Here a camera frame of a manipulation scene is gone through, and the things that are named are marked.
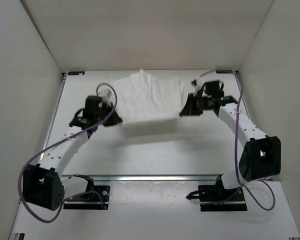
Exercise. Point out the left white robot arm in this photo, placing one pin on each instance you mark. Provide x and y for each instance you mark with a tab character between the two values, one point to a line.
98	143

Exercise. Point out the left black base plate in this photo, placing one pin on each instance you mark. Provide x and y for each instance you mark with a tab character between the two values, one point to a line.
92	200

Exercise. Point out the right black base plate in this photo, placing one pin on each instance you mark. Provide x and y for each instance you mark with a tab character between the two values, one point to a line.
215	198

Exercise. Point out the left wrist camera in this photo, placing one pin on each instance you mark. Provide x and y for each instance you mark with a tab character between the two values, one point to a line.
105	94

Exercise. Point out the white skirt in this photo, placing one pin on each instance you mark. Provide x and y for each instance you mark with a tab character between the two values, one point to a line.
142	98

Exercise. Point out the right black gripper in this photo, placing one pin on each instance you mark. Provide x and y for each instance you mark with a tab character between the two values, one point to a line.
189	109

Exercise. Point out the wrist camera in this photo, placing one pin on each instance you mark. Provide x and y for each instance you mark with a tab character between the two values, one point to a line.
198	84
105	94

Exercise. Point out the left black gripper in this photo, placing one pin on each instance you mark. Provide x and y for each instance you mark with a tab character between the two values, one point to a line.
115	119

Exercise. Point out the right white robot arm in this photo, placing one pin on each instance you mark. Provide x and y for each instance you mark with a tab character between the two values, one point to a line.
261	155

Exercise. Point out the aluminium rail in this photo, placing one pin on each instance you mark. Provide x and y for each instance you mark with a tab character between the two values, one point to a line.
154	178

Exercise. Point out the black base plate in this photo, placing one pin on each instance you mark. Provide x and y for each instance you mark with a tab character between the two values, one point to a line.
92	200
215	198

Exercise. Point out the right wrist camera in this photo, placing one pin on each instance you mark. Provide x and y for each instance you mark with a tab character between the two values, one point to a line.
198	84

